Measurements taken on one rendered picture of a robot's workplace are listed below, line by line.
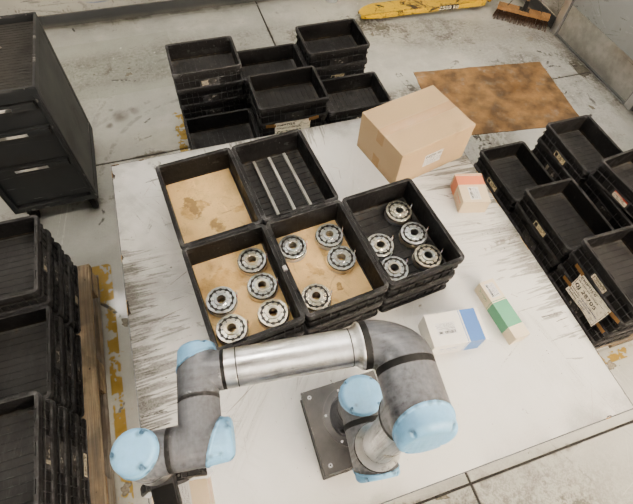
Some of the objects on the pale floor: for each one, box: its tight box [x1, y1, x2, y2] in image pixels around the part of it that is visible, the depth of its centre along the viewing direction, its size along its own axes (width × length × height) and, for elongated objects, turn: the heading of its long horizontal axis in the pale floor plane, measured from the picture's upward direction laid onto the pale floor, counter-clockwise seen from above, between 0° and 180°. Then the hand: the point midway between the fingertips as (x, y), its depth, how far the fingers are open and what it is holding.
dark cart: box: [0, 12, 99, 219], centre depth 246 cm, size 60×45×90 cm
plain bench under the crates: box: [111, 118, 633, 504], centre depth 207 cm, size 160×160×70 cm
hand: (180, 486), depth 100 cm, fingers closed on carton, 14 cm apart
